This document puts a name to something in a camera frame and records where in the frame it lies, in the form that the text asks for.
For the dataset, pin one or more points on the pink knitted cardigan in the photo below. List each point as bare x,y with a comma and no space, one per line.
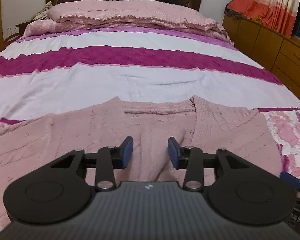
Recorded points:
31,144

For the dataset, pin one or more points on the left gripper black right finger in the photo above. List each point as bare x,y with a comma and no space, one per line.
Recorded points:
187,158

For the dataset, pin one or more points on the floral orange curtain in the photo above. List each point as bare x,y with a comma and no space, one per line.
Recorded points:
279,15

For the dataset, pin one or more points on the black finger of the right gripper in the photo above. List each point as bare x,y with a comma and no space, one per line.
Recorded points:
291,180

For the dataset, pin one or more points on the pink folded blanket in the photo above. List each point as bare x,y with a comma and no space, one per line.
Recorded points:
93,14

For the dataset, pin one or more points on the floral purple white bedspread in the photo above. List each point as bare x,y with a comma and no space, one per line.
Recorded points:
62,72

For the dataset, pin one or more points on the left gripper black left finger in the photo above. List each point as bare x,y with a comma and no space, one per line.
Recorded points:
111,158

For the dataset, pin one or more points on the dark wooden nightstand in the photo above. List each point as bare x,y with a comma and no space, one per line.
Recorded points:
22,26

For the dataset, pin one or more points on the wooden drawer cabinet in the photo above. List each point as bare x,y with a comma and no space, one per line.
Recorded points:
276,53

